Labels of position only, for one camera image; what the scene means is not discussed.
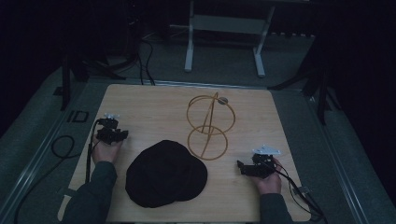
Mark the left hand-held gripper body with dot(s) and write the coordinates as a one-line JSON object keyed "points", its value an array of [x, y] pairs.
{"points": [[109, 132]]}

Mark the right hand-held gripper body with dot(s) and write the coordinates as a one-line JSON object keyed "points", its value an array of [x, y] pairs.
{"points": [[263, 165]]}

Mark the black hat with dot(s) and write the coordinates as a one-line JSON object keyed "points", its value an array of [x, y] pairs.
{"points": [[165, 174]]}

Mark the person's right hand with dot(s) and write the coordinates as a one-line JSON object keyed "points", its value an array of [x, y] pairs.
{"points": [[269, 182]]}

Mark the person's left hand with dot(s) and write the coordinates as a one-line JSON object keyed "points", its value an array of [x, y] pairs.
{"points": [[104, 152]]}

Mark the black stand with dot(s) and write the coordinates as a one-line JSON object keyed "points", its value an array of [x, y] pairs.
{"points": [[67, 81], [320, 90]]}

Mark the white metal table frame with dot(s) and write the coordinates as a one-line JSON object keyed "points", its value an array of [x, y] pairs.
{"points": [[224, 25]]}

